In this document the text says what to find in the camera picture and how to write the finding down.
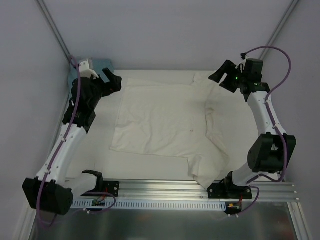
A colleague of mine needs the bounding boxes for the white t-shirt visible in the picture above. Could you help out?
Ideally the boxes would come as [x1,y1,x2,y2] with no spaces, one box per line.
[110,74,230,188]

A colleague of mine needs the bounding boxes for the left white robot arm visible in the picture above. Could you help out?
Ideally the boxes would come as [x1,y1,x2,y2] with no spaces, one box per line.
[22,68,122,216]

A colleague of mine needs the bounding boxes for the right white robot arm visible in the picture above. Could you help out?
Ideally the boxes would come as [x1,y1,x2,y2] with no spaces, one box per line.
[209,58,297,199]

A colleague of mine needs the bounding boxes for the folded blue t-shirt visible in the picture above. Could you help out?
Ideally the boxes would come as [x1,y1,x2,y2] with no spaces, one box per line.
[67,58,114,89]

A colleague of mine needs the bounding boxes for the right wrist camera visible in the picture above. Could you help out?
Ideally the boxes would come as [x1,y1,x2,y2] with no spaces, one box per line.
[236,52,249,72]

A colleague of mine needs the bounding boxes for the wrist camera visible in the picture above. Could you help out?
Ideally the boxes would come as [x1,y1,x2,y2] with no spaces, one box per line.
[78,58,99,79]
[236,52,249,72]

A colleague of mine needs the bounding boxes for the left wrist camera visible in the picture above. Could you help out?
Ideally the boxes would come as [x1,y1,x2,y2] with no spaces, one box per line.
[78,58,99,79]

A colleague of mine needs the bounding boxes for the right aluminium frame post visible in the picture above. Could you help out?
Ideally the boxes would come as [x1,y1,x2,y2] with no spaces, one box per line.
[266,0,300,46]

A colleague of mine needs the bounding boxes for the aluminium frame post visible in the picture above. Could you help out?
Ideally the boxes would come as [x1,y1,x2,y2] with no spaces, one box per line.
[266,0,300,46]
[35,0,71,62]

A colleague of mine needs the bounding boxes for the left aluminium frame post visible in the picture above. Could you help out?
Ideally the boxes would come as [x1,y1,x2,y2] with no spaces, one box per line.
[35,0,71,62]

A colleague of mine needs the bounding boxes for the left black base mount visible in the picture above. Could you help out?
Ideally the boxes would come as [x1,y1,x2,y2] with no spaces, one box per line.
[82,180,120,197]

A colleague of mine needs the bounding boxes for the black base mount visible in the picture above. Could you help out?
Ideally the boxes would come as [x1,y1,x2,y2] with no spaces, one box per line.
[82,180,120,197]
[206,171,253,200]

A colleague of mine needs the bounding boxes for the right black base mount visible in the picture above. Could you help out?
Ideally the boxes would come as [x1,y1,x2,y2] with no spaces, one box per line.
[206,171,253,200]

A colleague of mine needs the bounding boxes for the white slotted cable duct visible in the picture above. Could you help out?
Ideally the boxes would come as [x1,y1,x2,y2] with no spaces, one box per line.
[71,198,227,212]

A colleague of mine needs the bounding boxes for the aluminium mounting rail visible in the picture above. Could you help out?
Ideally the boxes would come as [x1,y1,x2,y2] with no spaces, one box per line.
[64,176,301,204]

